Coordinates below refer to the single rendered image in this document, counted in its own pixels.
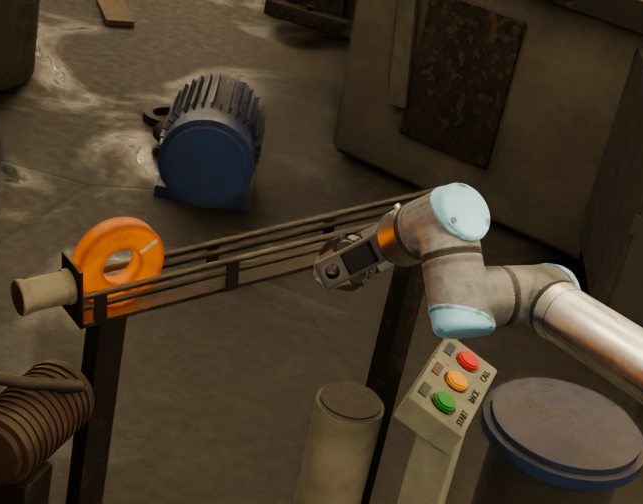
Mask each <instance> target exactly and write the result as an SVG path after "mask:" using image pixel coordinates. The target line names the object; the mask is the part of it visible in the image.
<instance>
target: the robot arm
mask: <svg viewBox="0 0 643 504"><path fill-rule="evenodd" d="M394 208H395V209H394V210H392V211H390V212H388V213H386V214H385V215H384V216H383V217H382V218H381V220H380V222H378V223H376V224H374V225H372V226H370V227H367V228H365V229H364V230H362V231H360V232H358V234H356V235H350V236H348V237H347V238H346V239H345V237H344V235H341V236H337V237H335V238H333V239H331V240H329V241H328V242H326V243H325V245H324V246H323V248H322V250H321V251H320V253H319V256H318V258H317V260H316V263H314V265H313V267H314V271H313V276H314V277H315V280H317V281H318V282H320V283H322V285H323V287H324V289H326V290H330V289H332V288H336V289H337V290H343V291H355V290H357V289H359V288H360V287H362V286H365V285H367V284H368V282H367V280H366V279H368V280H370V279H372V278H373V277H374V273H375V274H376V273H379V272H381V271H383V270H385V269H386V268H388V267H390V266H392V265H393V264H396V265H398V266H403V267H409V266H412V265H415V264H417V263H420V262H421V265H422V271H423V277H424V284H425V290H426V296H427V302H428V308H429V309H428V315H429V317H430V319H431V324H432V329H433V331H434V333H435V334H436V335H437V336H439V337H441V338H445V339H471V338H478V337H483V336H487V335H489V334H491V333H493V332H494V330H495V328H496V327H501V326H521V325H523V326H527V327H528V328H530V329H531V330H533V331H534V332H536V333H537V334H538V335H540V336H541V337H543V338H545V339H549V340H550V341H551V342H553V343H554V344H556V345H557V346H559V347H560V348H562V349H563V350H565V351H566V352H567V353H569V354H570V355H572V356H573V357H575V358H576V359H578V360H579V361H581V362H582V363H583V364H585V365H586V366H588V367H589V368H591V369H592V370H594V371H595V372H597V373H598V374H599V375H601V376H602V377H604V378H605V379H607V380H608V381H610V382H611V383H613V384H614V385H615V386H617V387H618V388H620V389H621V390H623V391H624V392H626V393H627V394H629V395H630V396H631V397H633V398H634V399H636V400H637V401H639V402H640V403H642V404H643V328H642V327H640V326H639V325H637V324H635V323H634V322H632V321H630V320H629V319H627V318H625V317H624V316H622V315H620V314H619V313H617V312H616V311H614V310H612V309H611V308H609V307H607V306H606V305H604V304H602V303H601V302H599V301H598V300H596V299H594V298H593V297H591V296H589V295H588V294H586V293H584V292H583V291H581V289H580V285H579V283H578V280H577V279H576V277H575V276H574V274H573V273H572V272H571V271H570V270H569V269H567V268H566V267H564V266H561V265H555V264H551V263H541V264H537V265H513V266H484V261H483V256H482V250H481V244H480V239H481V238H483V237H484V236H485V234H486V233H487V231H488V229H489V225H490V213H489V209H488V207H487V204H486V202H485V201H484V199H483V198H482V196H481V195H480V194H479V193H478V192H477V191H476V190H475V189H473V188H472V187H470V186H468V185H466V184H463V183H451V184H448V185H446V186H441V187H438V188H436V189H434V190H433V191H432V192H430V193H428V194H426V195H424V196H422V197H420V198H418V199H415V200H413V201H411V202H409V203H407V204H405V205H403V206H401V205H400V204H399V203H397V204H395V205H394Z"/></svg>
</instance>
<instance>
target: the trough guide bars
mask: <svg viewBox="0 0 643 504"><path fill-rule="evenodd" d="M436 188H438V187H435V188H431V189H427V190H423V191H418V192H414V193H410V194H406V195H402V196H397V197H393V198H389V199H385V200H380V201H376V202H372V203H368V204H364V205H359V206H355V207H351V208H347V209H342V210H338V211H334V212H330V213H326V214H321V215H317V216H313V217H309V218H304V219H300V220H296V221H292V222H288V223H283V224H279V225H275V226H271V227H267V228H262V229H258V230H254V231H250V232H245V233H241V234H237V235H233V236H229V237H224V238H220V239H216V240H212V241H207V242H203V243H199V244H195V245H191V246H186V247H182V248H178V249H174V250H169V251H165V252H164V259H166V258H170V257H174V256H179V255H183V254H187V253H191V252H195V251H199V250H204V249H207V251H206V252H202V253H198V254H193V255H189V256H185V257H181V258H177V259H173V260H169V261H164V262H163V267H162V269H165V268H169V267H173V266H177V265H182V264H186V263H190V262H194V261H198V260H202V259H206V263H205V264H201V265H197V266H193V267H189V268H185V269H181V270H177V271H173V272H169V273H165V274H161V275H156V276H152V277H148V278H144V279H140V280H136V281H132V282H128V283H124V284H120V285H116V286H112V287H108V288H104V289H100V290H96V291H92V292H88V293H84V294H83V301H86V300H90V299H94V301H93V302H89V303H85V304H83V312H84V311H88V310H91V309H93V321H94V326H98V325H102V324H105V323H107V305H111V304H115V303H119V302H123V301H127V300H131V299H135V298H139V297H142V296H146V295H150V294H154V293H158V292H162V291H166V290H170V289H174V288H178V287H182V286H186V285H190V284H194V283H197V282H201V281H205V280H209V279H213V278H217V277H221V276H225V275H226V288H227V289H226V292H227V291H231V290H235V289H238V277H239V272H241V271H245V270H248V269H252V268H256V267H260V266H264V265H268V264H272V263H276V262H280V261H284V260H288V259H292V258H296V257H300V256H303V255H307V254H311V253H315V252H319V251H321V250H322V248H323V246H324V245H325V243H324V244H320V245H316V246H312V247H308V248H304V249H300V250H296V251H292V252H288V253H284V254H280V255H276V256H272V257H268V258H264V259H260V260H256V261H252V262H248V263H244V264H240V265H239V263H240V262H242V261H246V260H250V259H254V258H258V257H262V256H266V255H270V254H274V253H278V252H282V251H286V250H290V249H294V248H298V247H302V246H306V245H310V244H314V243H318V242H322V241H326V240H330V239H333V238H335V237H337V236H341V235H344V236H345V239H346V238H347V237H348V236H350V235H356V234H357V233H358V232H360V231H362V230H364V229H365V228H367V227H370V226H372V225H374V224H376V223H378V222H380V220H379V221H375V222H371V223H367V224H363V225H359V226H355V227H351V228H347V229H343V230H339V231H335V232H334V227H337V226H341V225H345V224H349V223H353V222H357V221H361V220H365V219H370V218H374V217H378V216H382V215H385V214H386V213H388V212H390V211H392V210H394V209H395V208H394V206H392V207H388V208H384V209H380V210H376V211H372V212H367V213H363V214H359V215H355V216H351V217H347V218H343V219H338V220H335V218H337V217H341V216H345V215H349V214H353V213H358V212H362V211H366V210H370V209H374V208H378V207H383V206H387V205H391V204H395V203H399V202H403V201H407V200H412V199H416V198H420V197H422V196H424V195H426V194H428V193H430V192H432V191H433V190H434V189H436ZM320 221H324V223H322V224H318V225H314V226H309V227H305V228H301V229H297V230H293V231H289V232H285V233H280V234H276V235H272V236H268V237H264V238H260V239H256V240H251V241H247V242H243V243H239V244H235V245H231V246H227V247H222V248H219V246H220V245H224V244H229V243H233V242H237V241H241V240H245V239H249V238H254V237H258V236H262V235H266V234H270V233H274V232H278V231H283V230H287V229H291V228H295V227H299V226H303V225H308V224H312V223H316V222H320ZM320 230H323V233H322V235H318V236H314V237H310V238H306V239H302V240H298V241H294V242H290V243H286V244H282V245H278V246H274V247H270V248H266V249H262V250H258V251H254V252H250V253H246V254H242V255H237V256H233V257H229V258H225V259H221V260H218V258H219V255H222V254H227V253H231V252H235V251H239V250H243V249H247V248H251V247H255V246H259V245H263V244H267V243H271V242H276V241H280V240H284V239H288V238H292V237H296V236H300V235H304V234H308V233H312V232H316V231H320ZM130 261H131V260H127V261H123V262H119V263H115V264H110V265H106V266H104V270H103V273H108V272H112V271H116V270H120V269H124V268H126V267H127V266H128V265H129V263H130ZM226 265H227V268H224V269H220V270H216V271H212V272H208V273H204V274H200V275H196V276H192V277H188V278H184V279H180V280H176V281H172V282H168V283H164V284H161V285H157V286H153V287H149V288H145V289H141V290H137V291H133V292H129V293H125V294H121V295H117V296H113V297H109V298H107V295H110V294H114V293H118V292H122V291H126V290H130V289H134V288H138V287H142V286H146V285H150V284H154V283H158V282H162V281H166V280H170V279H174V278H178V277H182V276H186V275H190V274H194V273H198V272H202V271H206V270H210V269H214V268H218V267H222V266H226Z"/></svg>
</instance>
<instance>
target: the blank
mask: <svg viewBox="0 0 643 504"><path fill-rule="evenodd" d="M123 249H131V250H132V259H131V261H130V263H129V265H128V266H127V267H126V268H125V269H124V270H123V271H121V272H120V273H118V274H115V275H104V273H103V270H104V265H105V263H106V261H107V260H108V258H109V257H110V256H111V255H112V254H114V253H115V252H117V251H119V250H123ZM72 260H73V261H74V262H75V264H76V265H77V266H78V267H79V268H80V270H81V271H82V272H83V294H84V293H88V292H92V291H96V290H100V289H104V288H108V287H112V286H116V285H120V284H124V283H128V282H132V281H136V280H140V279H144V278H148V277H152V276H156V275H159V274H160V272H161V270H162V267H163V262H164V248H163V244H162V242H161V240H160V238H159V236H158V235H157V234H156V233H155V232H154V231H153V230H152V229H151V228H150V227H149V226H148V225H147V224H146V223H145V222H143V221H141V220H139V219H137V218H133V217H116V218H112V219H108V220H106V221H103V222H101V223H100V224H98V225H96V226H95V227H93V228H92V229H91V230H90V231H88V232H87V233H86V234H85V235H84V237H83V238H82V239H81V240H80V242H79V243H78V245H77V247H76V249H75V251H74V253H73V256H72ZM152 285H153V284H150V285H146V286H142V287H138V288H134V289H130V290H126V291H122V292H118V293H114V294H110V295H107V298H109V297H113V296H117V295H121V294H125V293H129V292H133V291H137V290H141V289H145V288H149V287H152ZM136 299H138V298H135V299H131V300H127V301H123V302H119V303H115V304H111V305H107V307H118V306H122V305H126V304H128V303H130V302H133V301H134V300H136Z"/></svg>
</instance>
